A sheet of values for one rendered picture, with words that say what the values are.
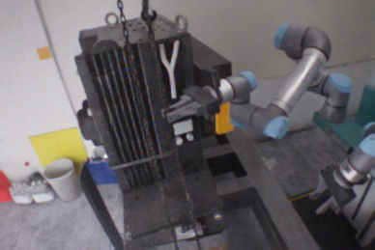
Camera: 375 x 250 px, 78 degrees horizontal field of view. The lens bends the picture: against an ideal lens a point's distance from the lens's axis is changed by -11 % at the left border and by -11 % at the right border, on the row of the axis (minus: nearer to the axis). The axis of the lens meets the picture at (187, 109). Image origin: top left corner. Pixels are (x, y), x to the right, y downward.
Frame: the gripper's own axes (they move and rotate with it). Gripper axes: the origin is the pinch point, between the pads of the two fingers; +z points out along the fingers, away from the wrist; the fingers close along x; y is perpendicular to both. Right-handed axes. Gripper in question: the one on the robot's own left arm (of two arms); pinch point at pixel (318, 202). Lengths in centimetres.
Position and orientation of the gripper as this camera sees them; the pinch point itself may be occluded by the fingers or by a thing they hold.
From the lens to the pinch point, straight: 102.5
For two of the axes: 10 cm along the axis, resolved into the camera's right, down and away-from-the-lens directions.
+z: -3.1, 7.6, 5.7
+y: -9.4, -1.8, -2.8
